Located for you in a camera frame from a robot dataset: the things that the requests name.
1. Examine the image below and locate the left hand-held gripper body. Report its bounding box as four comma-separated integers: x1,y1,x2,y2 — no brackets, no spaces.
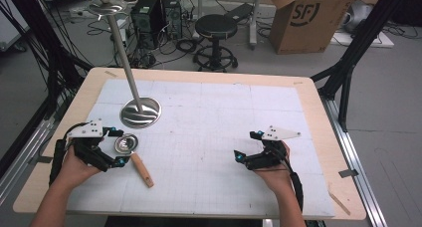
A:
67,118,110,172

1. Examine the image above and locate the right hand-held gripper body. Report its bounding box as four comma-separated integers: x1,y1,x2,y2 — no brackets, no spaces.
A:
245,124,303,171

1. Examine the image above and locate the metal strainer with wooden handle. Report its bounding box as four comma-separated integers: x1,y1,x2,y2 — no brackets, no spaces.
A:
113,132,155,189

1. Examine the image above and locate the person's left hand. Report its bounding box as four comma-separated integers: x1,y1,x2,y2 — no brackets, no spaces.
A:
54,136,103,191

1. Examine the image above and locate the person's right hand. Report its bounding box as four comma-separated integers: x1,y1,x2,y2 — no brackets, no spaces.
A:
253,141,297,195

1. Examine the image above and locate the metal stand with round base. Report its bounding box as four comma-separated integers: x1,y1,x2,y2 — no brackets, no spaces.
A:
88,0,163,129

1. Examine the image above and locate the white grid mat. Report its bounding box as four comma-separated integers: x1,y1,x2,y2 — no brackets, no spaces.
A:
66,78,336,219

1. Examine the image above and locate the wooden table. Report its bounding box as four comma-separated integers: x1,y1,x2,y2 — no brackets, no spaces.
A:
12,67,367,221

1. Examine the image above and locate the thin wooden stick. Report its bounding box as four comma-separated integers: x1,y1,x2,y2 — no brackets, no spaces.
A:
327,189,351,217

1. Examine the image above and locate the brown cardboard box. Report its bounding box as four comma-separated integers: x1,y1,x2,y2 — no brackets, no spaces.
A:
268,0,362,56

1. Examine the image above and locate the black round stool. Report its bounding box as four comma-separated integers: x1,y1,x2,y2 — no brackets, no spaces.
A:
192,13,239,73

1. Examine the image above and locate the white metal stand leg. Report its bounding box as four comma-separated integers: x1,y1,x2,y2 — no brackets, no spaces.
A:
248,0,267,51

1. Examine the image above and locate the large black computer tower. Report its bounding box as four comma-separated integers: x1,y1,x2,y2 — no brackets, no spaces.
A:
130,0,166,51

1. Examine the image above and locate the slim black computer tower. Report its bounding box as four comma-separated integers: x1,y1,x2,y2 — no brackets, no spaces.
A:
161,0,183,41

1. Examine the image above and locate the white flat board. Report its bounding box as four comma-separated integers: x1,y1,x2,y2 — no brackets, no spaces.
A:
329,30,395,49

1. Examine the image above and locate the grey rounded device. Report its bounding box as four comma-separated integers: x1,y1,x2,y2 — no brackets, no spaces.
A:
341,0,374,34

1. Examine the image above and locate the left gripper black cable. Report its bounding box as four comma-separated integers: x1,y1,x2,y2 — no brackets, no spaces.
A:
49,121,89,187

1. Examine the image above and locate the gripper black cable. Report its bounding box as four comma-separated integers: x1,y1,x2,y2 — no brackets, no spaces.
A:
278,152,305,212
49,121,89,187

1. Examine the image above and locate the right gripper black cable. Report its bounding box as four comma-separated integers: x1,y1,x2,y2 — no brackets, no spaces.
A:
278,152,305,212

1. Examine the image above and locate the aluminium rail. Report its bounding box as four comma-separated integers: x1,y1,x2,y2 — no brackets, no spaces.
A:
319,96,389,227
0,97,68,206

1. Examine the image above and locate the black frame stand with cables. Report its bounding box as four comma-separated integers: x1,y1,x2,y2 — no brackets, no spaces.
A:
0,0,95,111

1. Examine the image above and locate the coiled black cable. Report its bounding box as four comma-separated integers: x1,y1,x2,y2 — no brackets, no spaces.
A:
174,37,199,54

